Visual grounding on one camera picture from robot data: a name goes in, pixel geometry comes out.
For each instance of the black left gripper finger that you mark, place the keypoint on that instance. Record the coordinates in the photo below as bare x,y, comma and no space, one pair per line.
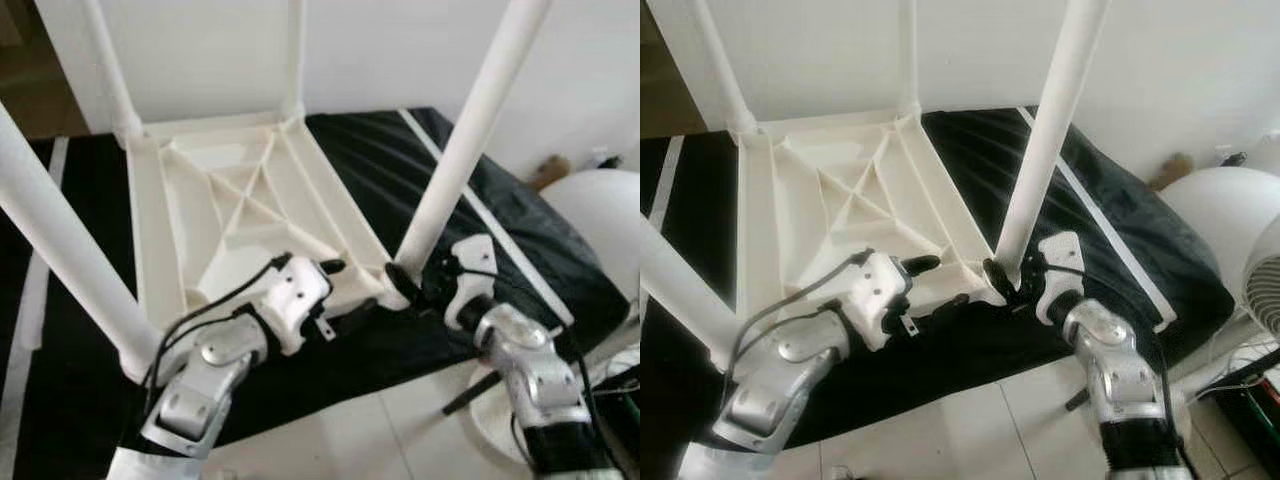
333,266
921,265

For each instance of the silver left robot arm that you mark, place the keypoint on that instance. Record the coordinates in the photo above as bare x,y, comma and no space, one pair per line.
790,370
205,370

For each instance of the white tape strip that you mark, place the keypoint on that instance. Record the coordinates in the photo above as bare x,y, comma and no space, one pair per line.
1130,260
520,260
30,300
665,180

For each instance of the small brown lumpy object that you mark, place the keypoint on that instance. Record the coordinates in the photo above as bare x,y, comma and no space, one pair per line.
550,171
1170,171

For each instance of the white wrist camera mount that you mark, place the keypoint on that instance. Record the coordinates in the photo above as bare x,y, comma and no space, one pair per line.
470,285
1060,280
295,295
880,290

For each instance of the white standing fan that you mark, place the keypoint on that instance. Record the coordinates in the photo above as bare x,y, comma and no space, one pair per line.
600,220
1220,220

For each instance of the black metal table leg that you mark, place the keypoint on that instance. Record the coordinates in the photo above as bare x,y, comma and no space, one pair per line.
1076,399
472,393

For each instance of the black floor rack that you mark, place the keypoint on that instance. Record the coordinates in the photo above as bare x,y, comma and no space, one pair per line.
1255,400

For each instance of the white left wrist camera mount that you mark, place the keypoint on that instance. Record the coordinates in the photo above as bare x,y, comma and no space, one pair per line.
880,290
295,295

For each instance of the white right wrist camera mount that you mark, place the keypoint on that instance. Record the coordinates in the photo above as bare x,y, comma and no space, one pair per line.
470,285
1060,280

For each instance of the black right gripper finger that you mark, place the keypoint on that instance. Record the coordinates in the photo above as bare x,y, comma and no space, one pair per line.
402,284
995,276

